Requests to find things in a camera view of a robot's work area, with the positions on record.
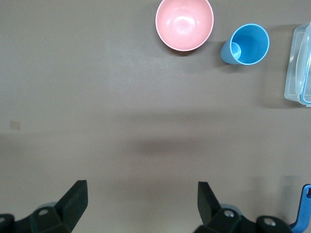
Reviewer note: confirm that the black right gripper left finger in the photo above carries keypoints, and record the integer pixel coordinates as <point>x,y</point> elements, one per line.
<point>71,206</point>

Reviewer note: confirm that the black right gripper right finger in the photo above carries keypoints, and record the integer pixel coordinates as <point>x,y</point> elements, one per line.
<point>209,211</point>

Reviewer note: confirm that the pink bowl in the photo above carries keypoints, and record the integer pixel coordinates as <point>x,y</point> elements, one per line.
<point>184,24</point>

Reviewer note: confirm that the clear plastic food container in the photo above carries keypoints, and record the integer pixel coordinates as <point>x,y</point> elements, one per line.
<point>291,72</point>

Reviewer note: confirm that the blue plastic cup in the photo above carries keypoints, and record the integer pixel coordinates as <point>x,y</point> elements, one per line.
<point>250,44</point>

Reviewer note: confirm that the clear lid with blue seal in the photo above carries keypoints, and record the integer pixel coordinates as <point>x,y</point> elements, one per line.
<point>306,68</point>

